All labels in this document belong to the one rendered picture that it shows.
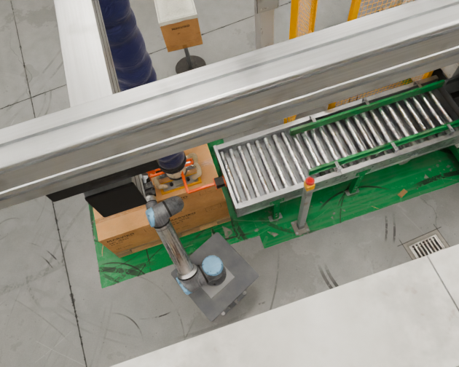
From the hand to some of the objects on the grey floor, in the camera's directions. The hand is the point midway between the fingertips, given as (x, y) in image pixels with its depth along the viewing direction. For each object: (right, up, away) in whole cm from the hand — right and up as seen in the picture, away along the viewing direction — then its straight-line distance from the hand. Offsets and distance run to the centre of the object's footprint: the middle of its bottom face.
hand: (141, 176), depth 304 cm
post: (+141, -49, +82) cm, 171 cm away
